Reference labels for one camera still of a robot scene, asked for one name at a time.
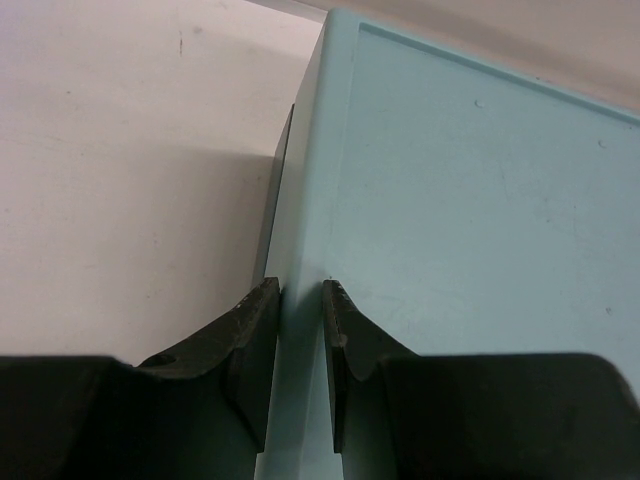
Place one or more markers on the teal drawer organizer box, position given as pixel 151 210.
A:
pixel 465 208

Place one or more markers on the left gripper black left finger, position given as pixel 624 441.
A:
pixel 197 410

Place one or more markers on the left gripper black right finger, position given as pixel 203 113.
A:
pixel 399 415

